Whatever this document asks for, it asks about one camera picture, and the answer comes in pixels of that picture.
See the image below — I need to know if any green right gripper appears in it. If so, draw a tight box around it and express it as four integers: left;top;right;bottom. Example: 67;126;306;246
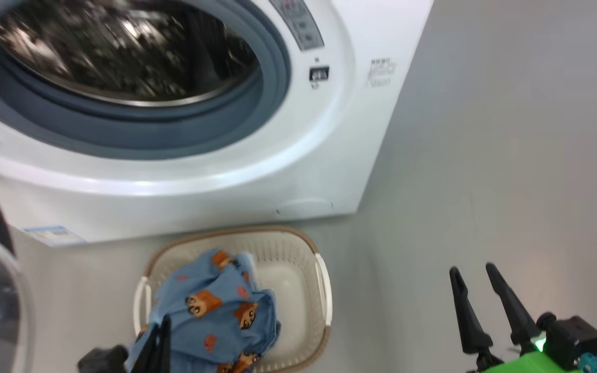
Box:
449;262;584;373

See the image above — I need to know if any grey warning sticker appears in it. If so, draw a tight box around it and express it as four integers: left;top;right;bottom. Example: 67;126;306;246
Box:
269;0;325;51

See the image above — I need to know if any blue cartoon print garment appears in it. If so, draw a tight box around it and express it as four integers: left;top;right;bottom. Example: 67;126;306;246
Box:
124;249;281;373

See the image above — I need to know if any blue energy label sticker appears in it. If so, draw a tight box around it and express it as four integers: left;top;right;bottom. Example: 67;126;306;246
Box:
23;225;88;247

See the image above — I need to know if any steel perforated washer drum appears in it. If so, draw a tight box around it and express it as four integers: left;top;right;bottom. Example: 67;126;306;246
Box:
0;0;260;108

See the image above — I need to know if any cream perforated laundry basket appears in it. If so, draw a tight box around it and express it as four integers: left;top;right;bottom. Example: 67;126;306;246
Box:
133;225;333;373

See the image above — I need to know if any white front-load washing machine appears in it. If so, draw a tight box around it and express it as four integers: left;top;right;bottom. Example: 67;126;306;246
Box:
0;0;435;248

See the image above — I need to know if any round drain filter cover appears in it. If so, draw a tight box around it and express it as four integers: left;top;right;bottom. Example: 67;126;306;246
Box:
274;198;334;217

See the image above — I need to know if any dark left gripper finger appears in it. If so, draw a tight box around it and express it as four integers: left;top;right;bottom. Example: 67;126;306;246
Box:
159;314;173;373
130;321;163;373

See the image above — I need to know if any grey rubber door gasket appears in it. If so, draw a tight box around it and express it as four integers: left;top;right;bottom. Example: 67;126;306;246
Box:
0;0;292;161

